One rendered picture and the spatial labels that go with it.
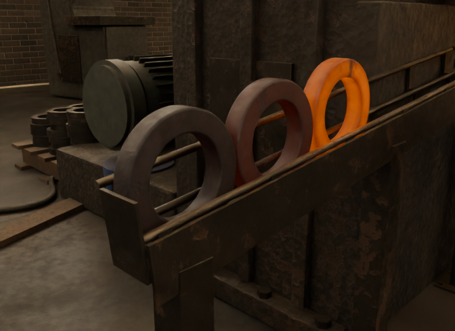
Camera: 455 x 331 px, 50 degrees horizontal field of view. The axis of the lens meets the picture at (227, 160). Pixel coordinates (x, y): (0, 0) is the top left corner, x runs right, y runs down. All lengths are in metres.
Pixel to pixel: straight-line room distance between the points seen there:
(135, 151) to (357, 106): 0.50
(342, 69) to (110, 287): 1.11
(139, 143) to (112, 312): 1.03
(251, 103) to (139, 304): 1.00
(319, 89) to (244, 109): 0.18
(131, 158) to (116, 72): 1.46
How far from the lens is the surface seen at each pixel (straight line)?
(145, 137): 0.57
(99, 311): 1.57
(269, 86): 0.71
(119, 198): 0.58
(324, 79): 0.82
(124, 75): 1.99
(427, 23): 1.35
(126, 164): 0.58
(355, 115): 0.94
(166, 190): 1.78
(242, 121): 0.68
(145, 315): 1.52
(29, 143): 3.07
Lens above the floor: 0.83
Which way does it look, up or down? 16 degrees down
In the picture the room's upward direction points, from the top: straight up
